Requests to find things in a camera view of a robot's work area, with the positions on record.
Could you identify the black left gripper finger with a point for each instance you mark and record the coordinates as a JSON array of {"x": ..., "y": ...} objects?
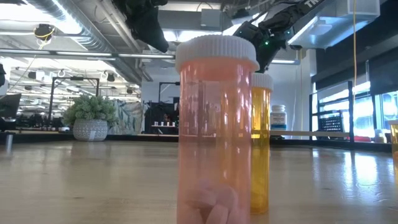
[{"x": 158, "y": 35}]

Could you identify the grey patterned cover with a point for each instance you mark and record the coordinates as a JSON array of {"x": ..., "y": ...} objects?
[{"x": 130, "y": 116}]

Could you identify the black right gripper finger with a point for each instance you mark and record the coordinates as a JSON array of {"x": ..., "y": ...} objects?
[{"x": 266, "y": 59}]

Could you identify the black mesh crate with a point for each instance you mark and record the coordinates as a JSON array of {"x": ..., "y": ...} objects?
[{"x": 331, "y": 124}]

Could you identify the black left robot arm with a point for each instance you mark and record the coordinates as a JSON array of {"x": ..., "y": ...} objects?
[{"x": 136, "y": 3}]

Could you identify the small amber pill bottle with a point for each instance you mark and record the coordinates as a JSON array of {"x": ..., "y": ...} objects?
[{"x": 261, "y": 140}]

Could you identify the small orange pill bottle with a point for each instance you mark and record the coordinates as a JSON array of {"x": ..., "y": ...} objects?
[{"x": 395, "y": 140}]

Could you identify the black ceiling camera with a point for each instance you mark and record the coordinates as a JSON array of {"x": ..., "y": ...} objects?
[{"x": 43, "y": 31}]

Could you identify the black metal rack frame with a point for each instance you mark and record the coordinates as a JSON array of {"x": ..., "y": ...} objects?
[{"x": 74, "y": 78}]

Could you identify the large white bottle blue label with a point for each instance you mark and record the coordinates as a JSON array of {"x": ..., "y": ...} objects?
[{"x": 278, "y": 119}]

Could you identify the green succulent in grey pot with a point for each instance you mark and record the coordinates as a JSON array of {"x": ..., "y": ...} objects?
[{"x": 90, "y": 109}]

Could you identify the small pink pill bottle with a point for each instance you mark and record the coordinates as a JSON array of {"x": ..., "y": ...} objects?
[{"x": 214, "y": 124}]

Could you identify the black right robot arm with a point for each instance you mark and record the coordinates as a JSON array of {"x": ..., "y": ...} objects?
[{"x": 298, "y": 12}]

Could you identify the black stand frame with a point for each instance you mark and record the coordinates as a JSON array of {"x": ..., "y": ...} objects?
[{"x": 168, "y": 83}]

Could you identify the grey ceiling box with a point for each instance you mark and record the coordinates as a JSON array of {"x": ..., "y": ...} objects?
[{"x": 211, "y": 18}]

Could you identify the dark computer monitor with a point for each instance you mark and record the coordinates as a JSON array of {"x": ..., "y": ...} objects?
[{"x": 9, "y": 105}]

